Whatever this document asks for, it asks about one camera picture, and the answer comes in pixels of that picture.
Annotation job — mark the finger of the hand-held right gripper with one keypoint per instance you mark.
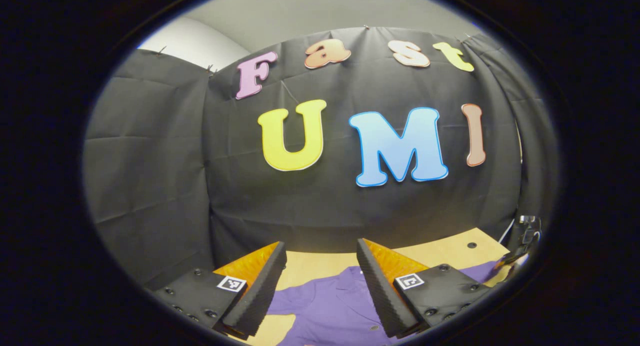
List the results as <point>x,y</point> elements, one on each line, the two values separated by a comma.
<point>512,260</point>

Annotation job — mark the purple button shirt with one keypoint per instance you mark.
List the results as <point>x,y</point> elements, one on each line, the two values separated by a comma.
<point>330,306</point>

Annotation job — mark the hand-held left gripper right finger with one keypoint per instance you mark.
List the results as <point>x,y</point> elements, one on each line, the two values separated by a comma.
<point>382,293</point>

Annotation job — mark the black backdrop cloth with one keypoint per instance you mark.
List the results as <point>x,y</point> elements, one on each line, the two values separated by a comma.
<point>240,196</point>

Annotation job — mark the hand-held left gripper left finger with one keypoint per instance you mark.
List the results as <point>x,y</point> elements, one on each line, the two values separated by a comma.
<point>257,298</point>

